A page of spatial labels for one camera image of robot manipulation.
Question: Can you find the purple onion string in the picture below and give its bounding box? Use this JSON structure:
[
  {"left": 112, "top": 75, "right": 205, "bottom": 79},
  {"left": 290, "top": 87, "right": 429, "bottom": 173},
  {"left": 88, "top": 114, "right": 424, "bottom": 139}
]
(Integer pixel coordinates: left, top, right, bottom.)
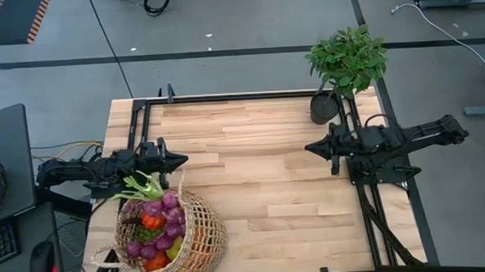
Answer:
[{"left": 121, "top": 190, "right": 188, "bottom": 261}]

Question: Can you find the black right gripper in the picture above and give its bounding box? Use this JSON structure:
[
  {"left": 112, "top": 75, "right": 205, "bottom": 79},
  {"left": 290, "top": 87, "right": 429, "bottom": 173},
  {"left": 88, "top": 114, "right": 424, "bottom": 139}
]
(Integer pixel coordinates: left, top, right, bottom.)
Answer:
[{"left": 303, "top": 122, "right": 366, "bottom": 178}]

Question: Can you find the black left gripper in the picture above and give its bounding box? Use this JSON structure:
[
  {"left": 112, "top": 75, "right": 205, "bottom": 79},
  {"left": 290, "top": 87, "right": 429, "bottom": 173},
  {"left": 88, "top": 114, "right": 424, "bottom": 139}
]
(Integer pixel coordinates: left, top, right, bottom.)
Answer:
[{"left": 138, "top": 136, "right": 191, "bottom": 192}]

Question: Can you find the green potted plant black pot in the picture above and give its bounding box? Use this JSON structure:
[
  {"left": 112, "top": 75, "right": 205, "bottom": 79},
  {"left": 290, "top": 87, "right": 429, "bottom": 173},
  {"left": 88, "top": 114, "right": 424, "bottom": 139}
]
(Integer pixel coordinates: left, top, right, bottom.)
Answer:
[{"left": 302, "top": 22, "right": 391, "bottom": 127}]

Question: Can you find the black coiled cable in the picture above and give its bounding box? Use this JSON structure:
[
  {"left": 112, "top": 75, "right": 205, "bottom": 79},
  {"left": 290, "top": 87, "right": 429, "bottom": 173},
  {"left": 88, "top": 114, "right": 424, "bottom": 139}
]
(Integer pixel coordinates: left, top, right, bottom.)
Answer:
[{"left": 143, "top": 0, "right": 173, "bottom": 17}]

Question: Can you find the woven straw basket with handles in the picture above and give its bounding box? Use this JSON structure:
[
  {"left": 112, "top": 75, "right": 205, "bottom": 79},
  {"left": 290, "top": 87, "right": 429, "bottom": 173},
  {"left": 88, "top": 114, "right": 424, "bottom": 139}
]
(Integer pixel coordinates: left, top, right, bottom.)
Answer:
[{"left": 86, "top": 169, "right": 229, "bottom": 272}]

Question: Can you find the white cable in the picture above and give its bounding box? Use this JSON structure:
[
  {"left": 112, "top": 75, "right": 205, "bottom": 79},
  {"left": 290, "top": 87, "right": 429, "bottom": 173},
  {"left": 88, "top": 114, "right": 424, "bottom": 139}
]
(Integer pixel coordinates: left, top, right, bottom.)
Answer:
[{"left": 390, "top": 0, "right": 485, "bottom": 74}]

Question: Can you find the orange striped floor mat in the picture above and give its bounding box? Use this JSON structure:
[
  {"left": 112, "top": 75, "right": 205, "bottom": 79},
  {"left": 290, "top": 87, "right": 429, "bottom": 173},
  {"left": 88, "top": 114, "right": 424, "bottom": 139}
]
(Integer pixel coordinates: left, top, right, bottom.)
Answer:
[{"left": 0, "top": 0, "right": 54, "bottom": 46}]

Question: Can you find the black aluminium table frame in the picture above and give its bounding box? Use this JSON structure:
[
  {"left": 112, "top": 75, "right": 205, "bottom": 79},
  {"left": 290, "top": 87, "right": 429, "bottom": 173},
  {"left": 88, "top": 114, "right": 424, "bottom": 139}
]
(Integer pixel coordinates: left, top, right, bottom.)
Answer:
[{"left": 78, "top": 72, "right": 442, "bottom": 272}]

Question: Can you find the white green leek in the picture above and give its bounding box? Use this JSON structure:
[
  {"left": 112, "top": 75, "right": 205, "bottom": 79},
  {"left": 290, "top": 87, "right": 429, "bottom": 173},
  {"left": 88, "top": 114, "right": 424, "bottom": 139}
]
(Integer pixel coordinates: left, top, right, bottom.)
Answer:
[{"left": 108, "top": 170, "right": 166, "bottom": 204}]

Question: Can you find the black computer mouse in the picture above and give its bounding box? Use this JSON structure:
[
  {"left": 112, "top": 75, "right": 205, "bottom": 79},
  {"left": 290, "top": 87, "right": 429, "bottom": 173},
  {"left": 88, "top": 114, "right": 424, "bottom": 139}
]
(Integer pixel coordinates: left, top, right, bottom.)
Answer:
[{"left": 27, "top": 240, "right": 57, "bottom": 272}]

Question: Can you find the yellow cable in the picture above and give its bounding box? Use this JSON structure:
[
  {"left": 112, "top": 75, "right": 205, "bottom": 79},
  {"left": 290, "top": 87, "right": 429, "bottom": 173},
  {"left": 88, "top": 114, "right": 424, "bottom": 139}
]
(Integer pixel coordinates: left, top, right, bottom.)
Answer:
[{"left": 31, "top": 140, "right": 105, "bottom": 165}]

